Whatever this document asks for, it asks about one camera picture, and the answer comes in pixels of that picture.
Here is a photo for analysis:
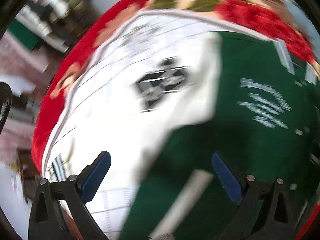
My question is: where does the green white varsity jacket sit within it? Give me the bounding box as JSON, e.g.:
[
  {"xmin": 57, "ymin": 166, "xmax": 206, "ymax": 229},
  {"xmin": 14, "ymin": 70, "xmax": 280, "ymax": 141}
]
[{"xmin": 126, "ymin": 41, "xmax": 319, "ymax": 239}]

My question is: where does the clothes rack with garments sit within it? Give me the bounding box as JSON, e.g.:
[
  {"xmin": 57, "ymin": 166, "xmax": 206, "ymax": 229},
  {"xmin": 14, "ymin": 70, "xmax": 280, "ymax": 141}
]
[{"xmin": 7, "ymin": 0, "xmax": 94, "ymax": 53}]

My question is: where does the pink patterned fabric pile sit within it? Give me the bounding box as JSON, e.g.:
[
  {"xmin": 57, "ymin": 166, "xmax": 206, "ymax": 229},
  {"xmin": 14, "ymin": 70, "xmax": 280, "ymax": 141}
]
[{"xmin": 1, "ymin": 38, "xmax": 50, "ymax": 163}]

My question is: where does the white diamond pattern sheet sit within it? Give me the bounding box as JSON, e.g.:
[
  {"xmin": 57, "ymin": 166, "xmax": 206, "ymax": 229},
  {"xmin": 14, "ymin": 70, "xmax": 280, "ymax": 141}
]
[{"xmin": 42, "ymin": 11, "xmax": 272, "ymax": 239}]

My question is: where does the light blue quilt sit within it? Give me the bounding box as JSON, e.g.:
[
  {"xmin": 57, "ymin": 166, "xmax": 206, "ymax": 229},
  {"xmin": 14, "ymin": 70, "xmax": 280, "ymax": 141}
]
[{"xmin": 285, "ymin": 0, "xmax": 319, "ymax": 49}]

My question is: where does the red floral blanket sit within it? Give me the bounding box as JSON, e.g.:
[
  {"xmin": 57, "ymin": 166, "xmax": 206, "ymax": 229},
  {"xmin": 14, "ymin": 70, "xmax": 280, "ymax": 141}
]
[{"xmin": 32, "ymin": 0, "xmax": 319, "ymax": 239}]

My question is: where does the black cable loop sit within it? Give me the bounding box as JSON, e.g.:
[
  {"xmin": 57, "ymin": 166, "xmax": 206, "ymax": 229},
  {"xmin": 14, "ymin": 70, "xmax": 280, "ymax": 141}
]
[{"xmin": 0, "ymin": 81, "xmax": 13, "ymax": 136}]

